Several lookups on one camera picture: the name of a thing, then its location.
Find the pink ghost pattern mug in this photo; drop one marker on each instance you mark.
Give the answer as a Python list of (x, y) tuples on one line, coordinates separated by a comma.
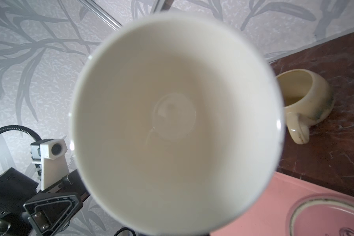
[(321, 215)]

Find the cream speckled squat mug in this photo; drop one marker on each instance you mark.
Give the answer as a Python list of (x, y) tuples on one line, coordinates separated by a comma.
[(308, 100)]

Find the pink plastic tray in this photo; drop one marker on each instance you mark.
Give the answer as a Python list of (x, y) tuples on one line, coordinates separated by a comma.
[(269, 215)]

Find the white ceramic mug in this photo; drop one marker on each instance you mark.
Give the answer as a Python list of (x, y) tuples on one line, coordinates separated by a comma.
[(178, 125)]

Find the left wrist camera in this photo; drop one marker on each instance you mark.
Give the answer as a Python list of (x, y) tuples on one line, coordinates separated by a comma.
[(50, 155)]

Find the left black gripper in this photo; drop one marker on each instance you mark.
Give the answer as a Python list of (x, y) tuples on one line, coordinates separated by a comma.
[(24, 209)]

